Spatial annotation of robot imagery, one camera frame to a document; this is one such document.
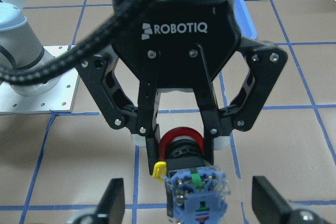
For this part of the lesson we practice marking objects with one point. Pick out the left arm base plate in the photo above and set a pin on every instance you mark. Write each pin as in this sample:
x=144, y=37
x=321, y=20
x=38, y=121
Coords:
x=60, y=98

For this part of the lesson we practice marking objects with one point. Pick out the red emergency stop button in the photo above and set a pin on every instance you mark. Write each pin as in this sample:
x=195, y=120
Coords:
x=195, y=190

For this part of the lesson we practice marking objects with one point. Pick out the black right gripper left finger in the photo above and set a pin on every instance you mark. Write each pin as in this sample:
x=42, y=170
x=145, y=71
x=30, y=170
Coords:
x=111, y=207

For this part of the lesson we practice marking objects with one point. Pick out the blue plastic tray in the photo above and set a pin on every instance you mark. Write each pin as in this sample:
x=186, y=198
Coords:
x=244, y=20

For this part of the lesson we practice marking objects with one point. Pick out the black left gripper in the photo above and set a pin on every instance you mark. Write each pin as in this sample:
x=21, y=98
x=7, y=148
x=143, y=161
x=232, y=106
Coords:
x=179, y=45

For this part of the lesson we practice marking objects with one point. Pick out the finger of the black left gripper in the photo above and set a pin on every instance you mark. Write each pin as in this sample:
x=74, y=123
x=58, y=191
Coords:
x=208, y=147
x=152, y=148

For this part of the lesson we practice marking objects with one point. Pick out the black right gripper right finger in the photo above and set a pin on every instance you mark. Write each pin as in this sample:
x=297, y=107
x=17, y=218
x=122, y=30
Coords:
x=267, y=204

